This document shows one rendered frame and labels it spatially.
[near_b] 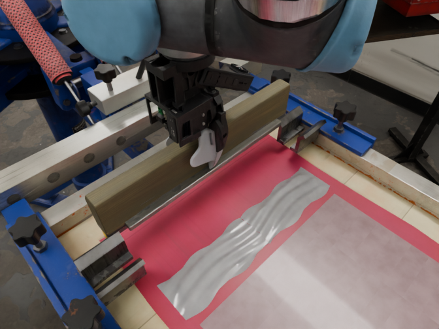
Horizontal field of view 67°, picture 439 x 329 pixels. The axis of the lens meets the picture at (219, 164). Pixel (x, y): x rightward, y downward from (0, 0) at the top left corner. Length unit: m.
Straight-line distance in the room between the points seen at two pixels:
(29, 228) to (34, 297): 1.23
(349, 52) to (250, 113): 0.35
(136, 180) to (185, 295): 0.19
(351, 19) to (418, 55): 2.32
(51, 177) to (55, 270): 0.18
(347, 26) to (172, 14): 0.12
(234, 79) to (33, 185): 0.38
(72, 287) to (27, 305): 1.22
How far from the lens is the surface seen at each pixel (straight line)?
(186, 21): 0.26
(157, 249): 0.58
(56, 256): 0.57
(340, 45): 0.25
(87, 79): 0.82
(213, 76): 0.45
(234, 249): 0.57
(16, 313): 1.76
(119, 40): 0.27
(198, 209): 0.62
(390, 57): 2.63
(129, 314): 0.55
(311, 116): 0.75
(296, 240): 0.59
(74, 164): 0.65
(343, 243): 0.61
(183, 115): 0.43
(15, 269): 1.87
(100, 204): 0.47
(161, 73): 0.41
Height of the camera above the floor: 1.46
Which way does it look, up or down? 47 degrees down
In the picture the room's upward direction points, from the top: straight up
